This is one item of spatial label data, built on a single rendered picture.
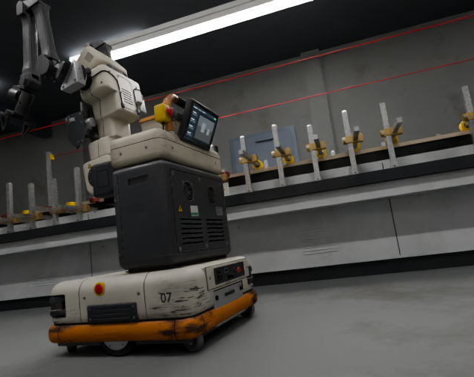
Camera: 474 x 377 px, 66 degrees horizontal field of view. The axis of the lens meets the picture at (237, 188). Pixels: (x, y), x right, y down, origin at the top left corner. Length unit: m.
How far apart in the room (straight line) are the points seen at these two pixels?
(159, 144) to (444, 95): 5.48
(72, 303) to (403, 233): 2.13
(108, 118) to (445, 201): 2.21
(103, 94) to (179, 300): 1.05
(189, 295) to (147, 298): 0.16
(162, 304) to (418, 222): 1.98
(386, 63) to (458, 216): 4.05
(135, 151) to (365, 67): 5.40
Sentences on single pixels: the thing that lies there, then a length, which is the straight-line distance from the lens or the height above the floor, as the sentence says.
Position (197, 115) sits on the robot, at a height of 0.89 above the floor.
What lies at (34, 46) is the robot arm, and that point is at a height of 1.40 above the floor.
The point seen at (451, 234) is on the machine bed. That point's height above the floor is 0.22.
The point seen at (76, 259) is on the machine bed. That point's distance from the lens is 3.63.
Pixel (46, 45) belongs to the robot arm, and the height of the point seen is 1.35.
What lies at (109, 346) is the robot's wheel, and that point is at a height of 0.04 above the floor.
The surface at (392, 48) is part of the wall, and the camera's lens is 6.63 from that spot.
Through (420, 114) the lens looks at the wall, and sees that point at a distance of 6.29.
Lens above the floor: 0.34
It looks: 9 degrees up
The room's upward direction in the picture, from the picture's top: 7 degrees counter-clockwise
